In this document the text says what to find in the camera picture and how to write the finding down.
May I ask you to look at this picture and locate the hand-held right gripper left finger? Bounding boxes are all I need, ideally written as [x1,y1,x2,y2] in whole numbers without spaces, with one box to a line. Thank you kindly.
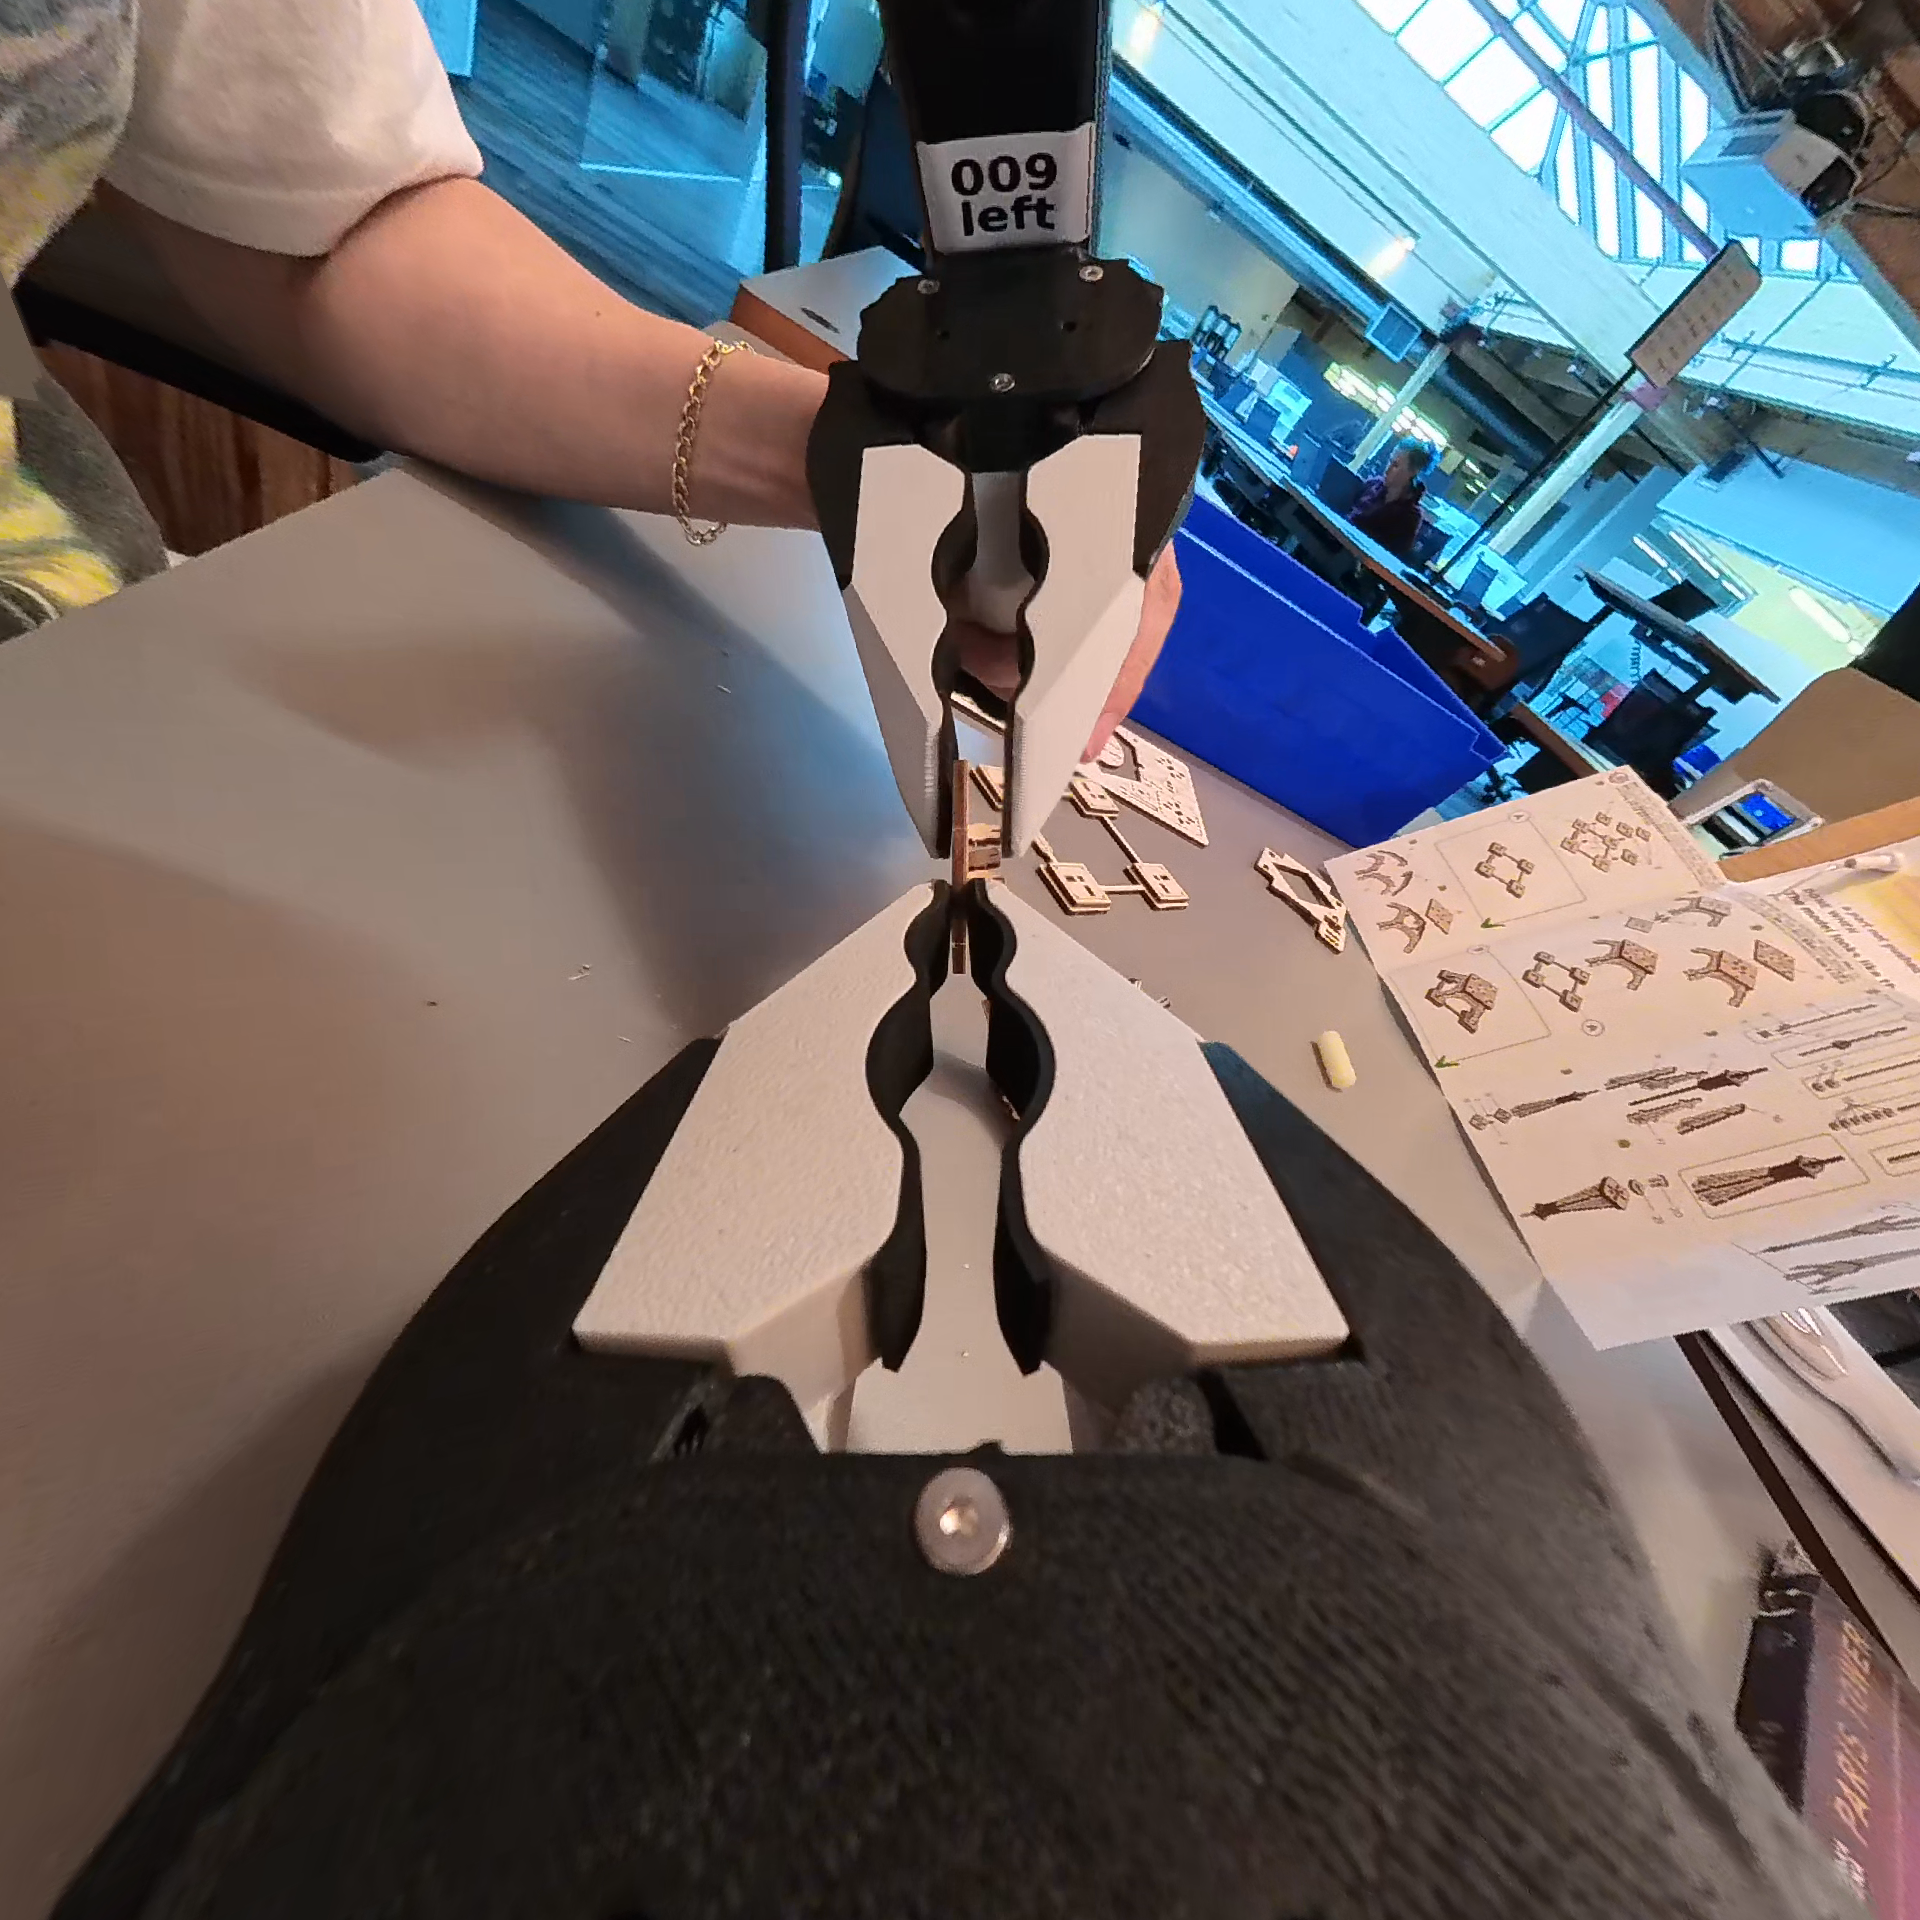
[573,882,963,1391]

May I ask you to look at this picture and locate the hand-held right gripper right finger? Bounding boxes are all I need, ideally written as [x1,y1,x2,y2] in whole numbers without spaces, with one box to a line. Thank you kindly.
[968,882,1354,1399]

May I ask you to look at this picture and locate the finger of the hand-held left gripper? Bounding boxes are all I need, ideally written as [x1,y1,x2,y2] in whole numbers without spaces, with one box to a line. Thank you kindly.
[845,440,979,865]
[999,429,1153,857]

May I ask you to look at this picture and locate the small wooden model part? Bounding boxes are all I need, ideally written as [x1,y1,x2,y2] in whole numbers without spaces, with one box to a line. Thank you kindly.
[939,754,1011,981]

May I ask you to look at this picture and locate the person's left forearm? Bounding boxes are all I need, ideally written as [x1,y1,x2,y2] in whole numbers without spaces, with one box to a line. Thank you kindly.
[93,181,724,530]

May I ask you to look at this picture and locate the white side desk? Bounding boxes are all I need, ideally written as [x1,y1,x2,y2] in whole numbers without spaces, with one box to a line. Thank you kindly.
[730,244,922,376]

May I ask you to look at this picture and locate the long wooden office desk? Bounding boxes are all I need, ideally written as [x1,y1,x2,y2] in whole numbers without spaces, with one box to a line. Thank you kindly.
[1200,393,1521,710]

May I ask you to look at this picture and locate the grey desk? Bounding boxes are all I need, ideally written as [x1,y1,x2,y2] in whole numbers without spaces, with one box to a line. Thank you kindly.
[0,314,1896,1920]

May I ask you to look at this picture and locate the standing desk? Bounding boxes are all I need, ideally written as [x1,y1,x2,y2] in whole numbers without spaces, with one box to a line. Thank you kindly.
[1580,566,1783,710]

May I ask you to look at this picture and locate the person's left hand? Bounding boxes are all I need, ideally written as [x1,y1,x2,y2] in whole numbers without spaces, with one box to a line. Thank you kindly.
[714,354,1188,759]

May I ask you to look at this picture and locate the triangular wooden lattice piece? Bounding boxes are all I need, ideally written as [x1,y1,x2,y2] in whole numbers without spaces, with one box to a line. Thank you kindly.
[1076,727,1211,849]

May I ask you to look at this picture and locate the blue plastic bin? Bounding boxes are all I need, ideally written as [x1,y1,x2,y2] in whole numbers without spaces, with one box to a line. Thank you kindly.
[1124,496,1509,849]

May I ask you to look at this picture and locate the wooden linked square pieces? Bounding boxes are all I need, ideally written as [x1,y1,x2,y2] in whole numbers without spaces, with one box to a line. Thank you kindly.
[968,760,1193,919]

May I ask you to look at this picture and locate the printed instruction sheet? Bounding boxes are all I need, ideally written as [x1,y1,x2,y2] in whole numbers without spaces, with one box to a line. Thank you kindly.
[1323,765,1920,1349]

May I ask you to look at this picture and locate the black office chair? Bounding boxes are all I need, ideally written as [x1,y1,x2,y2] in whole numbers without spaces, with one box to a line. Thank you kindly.
[1592,668,1721,784]
[1477,591,1596,710]

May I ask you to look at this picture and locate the hanging sign board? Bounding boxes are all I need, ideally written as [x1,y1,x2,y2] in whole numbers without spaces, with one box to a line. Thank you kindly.
[1628,240,1765,393]

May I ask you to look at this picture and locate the small blue screen device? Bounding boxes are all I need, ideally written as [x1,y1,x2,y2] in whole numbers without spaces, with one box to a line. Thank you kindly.
[1688,776,1826,857]

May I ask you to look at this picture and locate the yellow illustrated leaflet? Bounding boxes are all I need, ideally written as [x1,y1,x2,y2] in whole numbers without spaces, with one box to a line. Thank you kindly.
[1725,878,1920,991]

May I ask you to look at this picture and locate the white shirt sleeve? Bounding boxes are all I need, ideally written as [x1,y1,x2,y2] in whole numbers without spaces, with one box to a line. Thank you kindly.
[105,0,487,261]

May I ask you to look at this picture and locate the tan chair back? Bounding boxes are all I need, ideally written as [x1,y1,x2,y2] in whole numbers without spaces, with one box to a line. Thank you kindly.
[1688,668,1920,820]

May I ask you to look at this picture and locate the wooden board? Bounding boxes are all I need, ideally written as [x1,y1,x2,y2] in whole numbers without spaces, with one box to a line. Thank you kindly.
[1717,797,1920,888]

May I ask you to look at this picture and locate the black monitor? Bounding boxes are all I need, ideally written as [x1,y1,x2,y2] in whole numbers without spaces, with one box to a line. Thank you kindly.
[1852,589,1920,702]

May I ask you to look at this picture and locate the dark puzzle box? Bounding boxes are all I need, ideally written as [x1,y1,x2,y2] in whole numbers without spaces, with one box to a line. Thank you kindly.
[1732,1551,1920,1920]

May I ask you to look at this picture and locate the patterned clothing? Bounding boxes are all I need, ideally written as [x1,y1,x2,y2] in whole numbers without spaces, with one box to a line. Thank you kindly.
[0,0,170,644]

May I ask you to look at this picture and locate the gold chain bracelet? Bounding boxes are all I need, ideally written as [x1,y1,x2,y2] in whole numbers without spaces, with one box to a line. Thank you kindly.
[671,337,757,549]

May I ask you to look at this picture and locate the wooden diamond frame piece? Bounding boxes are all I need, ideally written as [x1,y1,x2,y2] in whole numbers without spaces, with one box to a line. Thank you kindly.
[1256,848,1354,954]

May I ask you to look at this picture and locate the white wall unit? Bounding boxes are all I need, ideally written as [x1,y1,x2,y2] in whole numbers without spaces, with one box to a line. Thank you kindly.
[1680,103,1873,241]

